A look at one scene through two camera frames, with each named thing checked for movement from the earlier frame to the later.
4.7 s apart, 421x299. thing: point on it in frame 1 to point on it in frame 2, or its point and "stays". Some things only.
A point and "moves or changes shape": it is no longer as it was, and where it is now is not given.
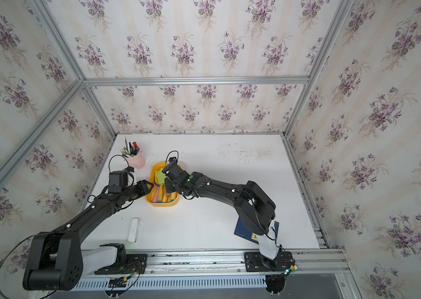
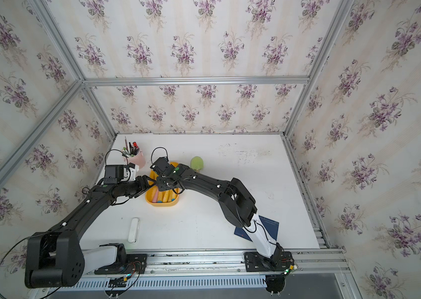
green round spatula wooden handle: [160, 180] moves or changes shape
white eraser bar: [133, 233] stays
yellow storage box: [149, 197] stays
